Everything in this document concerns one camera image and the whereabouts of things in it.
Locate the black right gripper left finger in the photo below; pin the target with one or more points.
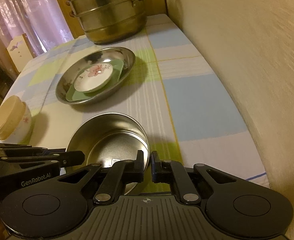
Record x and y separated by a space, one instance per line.
118 176

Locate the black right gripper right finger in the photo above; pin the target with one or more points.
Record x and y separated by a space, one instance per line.
174 173

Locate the small stainless steel bowl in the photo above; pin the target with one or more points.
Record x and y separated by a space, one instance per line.
108 138

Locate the small floral white saucer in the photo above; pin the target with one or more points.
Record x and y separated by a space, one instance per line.
93 78

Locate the white ceramic floral bowl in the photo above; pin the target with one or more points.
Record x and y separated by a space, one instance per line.
15 120

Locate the checkered pastel tablecloth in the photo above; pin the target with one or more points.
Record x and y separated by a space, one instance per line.
172 92

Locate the green square plastic plate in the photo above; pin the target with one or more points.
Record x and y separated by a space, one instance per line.
73 95

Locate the large stainless steel basin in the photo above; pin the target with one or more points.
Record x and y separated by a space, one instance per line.
112 53

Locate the white wooden chair back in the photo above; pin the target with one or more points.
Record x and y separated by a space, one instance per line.
21 51

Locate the purple lace curtain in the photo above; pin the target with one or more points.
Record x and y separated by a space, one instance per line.
41 20

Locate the stacked stainless steel steamer pot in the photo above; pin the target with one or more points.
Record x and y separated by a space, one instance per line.
108 21

